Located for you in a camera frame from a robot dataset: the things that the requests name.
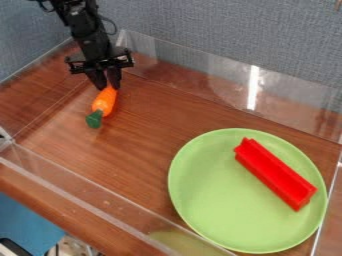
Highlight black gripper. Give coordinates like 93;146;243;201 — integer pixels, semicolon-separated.
64;46;133;90

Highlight orange toy carrot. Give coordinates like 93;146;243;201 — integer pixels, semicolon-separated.
85;86;117;129

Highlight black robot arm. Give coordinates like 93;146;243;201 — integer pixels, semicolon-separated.
29;0;133;90

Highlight green plate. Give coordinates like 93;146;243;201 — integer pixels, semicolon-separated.
168;128;327;254

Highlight red plastic block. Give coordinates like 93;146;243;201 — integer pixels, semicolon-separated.
234;138;318;211

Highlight clear acrylic corner bracket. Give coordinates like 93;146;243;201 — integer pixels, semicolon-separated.
115;29;128;48

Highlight clear acrylic enclosure wall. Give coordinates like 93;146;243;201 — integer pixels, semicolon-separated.
0;31;342;256

